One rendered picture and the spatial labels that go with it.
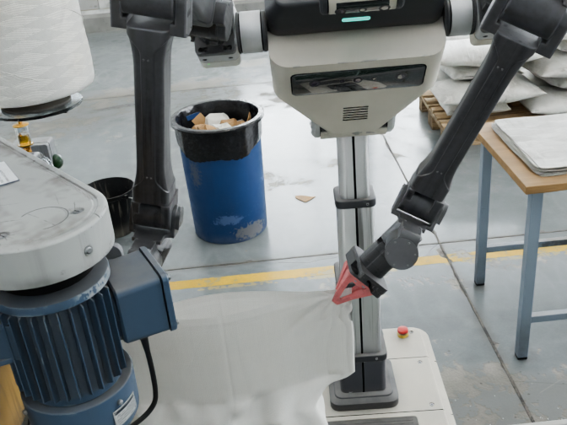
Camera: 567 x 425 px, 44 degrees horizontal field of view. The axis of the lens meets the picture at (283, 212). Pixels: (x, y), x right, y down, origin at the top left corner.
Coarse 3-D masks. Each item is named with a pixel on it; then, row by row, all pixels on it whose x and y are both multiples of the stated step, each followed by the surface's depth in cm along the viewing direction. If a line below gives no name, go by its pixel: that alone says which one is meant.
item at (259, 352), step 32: (192, 320) 125; (224, 320) 126; (256, 320) 128; (288, 320) 130; (320, 320) 133; (352, 320) 133; (128, 352) 130; (160, 352) 130; (192, 352) 129; (224, 352) 129; (256, 352) 131; (288, 352) 133; (320, 352) 136; (352, 352) 137; (160, 384) 133; (192, 384) 132; (224, 384) 132; (256, 384) 134; (288, 384) 137; (320, 384) 138; (160, 416) 136; (192, 416) 135; (224, 416) 134; (256, 416) 135; (288, 416) 135; (320, 416) 137
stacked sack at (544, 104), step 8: (544, 88) 467; (552, 88) 464; (560, 88) 461; (544, 96) 454; (552, 96) 451; (560, 96) 449; (528, 104) 454; (536, 104) 448; (544, 104) 446; (552, 104) 445; (560, 104) 444; (536, 112) 445; (544, 112) 445; (552, 112) 445; (560, 112) 445
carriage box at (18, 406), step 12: (0, 372) 102; (12, 372) 106; (0, 384) 102; (12, 384) 106; (0, 396) 101; (12, 396) 106; (0, 408) 101; (12, 408) 105; (0, 420) 101; (12, 420) 105
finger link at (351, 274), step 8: (352, 248) 131; (352, 256) 129; (352, 264) 127; (352, 272) 126; (344, 280) 127; (352, 280) 126; (360, 280) 126; (368, 280) 128; (344, 288) 128; (368, 288) 127; (336, 296) 130; (344, 296) 130; (352, 296) 129; (360, 296) 129
